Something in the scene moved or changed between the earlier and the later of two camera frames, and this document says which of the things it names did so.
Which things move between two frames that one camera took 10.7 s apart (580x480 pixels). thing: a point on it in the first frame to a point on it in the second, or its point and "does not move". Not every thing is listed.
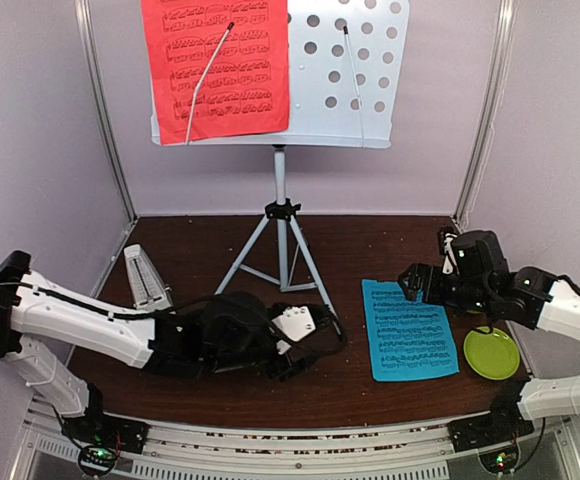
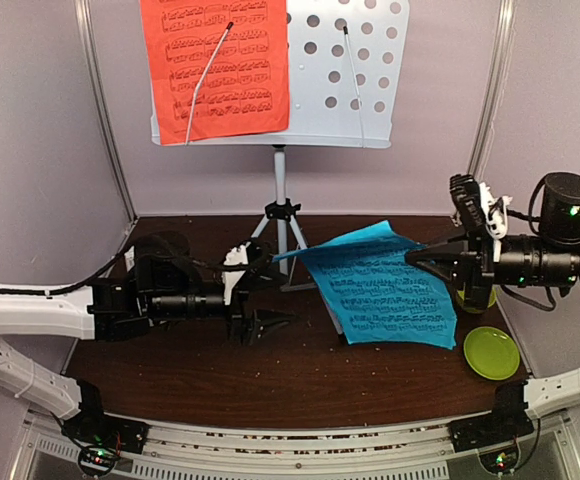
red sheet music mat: [246, 90] does not move
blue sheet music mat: [408, 339] to [376, 293]
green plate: [492, 355] does not move
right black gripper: [419, 271] to [472, 267]
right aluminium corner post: [482, 137] does not move
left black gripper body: [284, 367] to [237, 322]
